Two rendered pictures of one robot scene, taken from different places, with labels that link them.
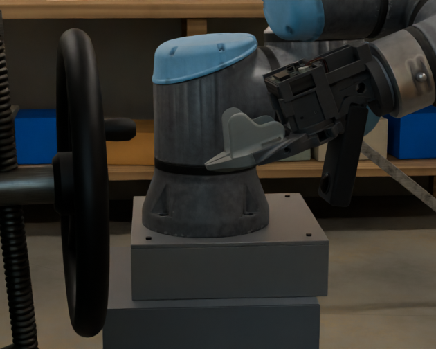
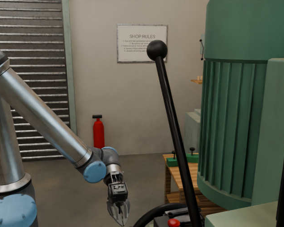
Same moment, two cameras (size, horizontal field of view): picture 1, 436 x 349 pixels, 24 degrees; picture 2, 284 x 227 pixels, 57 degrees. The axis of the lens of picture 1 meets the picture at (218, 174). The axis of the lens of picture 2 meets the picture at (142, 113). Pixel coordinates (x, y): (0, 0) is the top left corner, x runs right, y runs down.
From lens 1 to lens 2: 1.43 m
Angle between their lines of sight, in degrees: 91
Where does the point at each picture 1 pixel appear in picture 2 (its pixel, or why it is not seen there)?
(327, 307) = not seen: outside the picture
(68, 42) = (181, 206)
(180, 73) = (30, 221)
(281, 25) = (98, 179)
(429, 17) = (107, 159)
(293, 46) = (25, 189)
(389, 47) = (118, 170)
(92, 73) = not seen: hidden behind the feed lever
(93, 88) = not seen: hidden behind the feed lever
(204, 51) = (34, 207)
